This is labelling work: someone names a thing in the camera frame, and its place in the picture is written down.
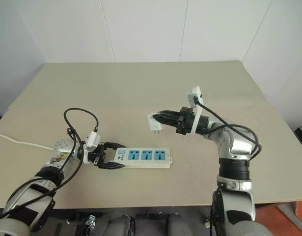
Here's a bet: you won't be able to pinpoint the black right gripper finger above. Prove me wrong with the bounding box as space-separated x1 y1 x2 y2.
154 109 182 119
153 117 179 129

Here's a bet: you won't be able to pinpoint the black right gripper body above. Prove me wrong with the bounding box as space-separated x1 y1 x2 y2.
175 107 198 136

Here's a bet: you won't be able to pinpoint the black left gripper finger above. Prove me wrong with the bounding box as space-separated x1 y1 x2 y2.
104 141 127 151
99 160 125 171

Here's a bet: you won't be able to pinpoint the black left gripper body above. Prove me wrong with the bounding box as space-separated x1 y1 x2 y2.
87 142 108 168

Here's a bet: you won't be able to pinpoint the white charger plug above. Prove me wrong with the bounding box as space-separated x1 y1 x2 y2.
147 112 164 135

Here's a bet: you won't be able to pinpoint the white power strip blue sockets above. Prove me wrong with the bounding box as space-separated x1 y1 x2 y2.
113 147 173 170

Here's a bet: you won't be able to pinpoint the small metal clip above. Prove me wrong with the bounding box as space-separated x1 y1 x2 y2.
84 215 96 227

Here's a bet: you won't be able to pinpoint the dark rounded shape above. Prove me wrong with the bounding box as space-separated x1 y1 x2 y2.
165 213 191 236

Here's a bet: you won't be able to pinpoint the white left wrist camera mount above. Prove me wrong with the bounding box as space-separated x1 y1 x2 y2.
82 131 103 165

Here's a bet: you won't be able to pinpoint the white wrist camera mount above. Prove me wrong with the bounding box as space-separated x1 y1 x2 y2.
82 131 103 165
186 86 204 135

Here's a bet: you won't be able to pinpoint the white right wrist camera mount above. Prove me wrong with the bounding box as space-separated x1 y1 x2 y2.
186 86 204 135

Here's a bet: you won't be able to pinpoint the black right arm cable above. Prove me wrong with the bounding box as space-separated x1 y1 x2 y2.
192 97 262 160

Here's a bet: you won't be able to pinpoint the white power strip cord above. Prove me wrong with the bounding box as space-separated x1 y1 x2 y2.
0 132 55 150

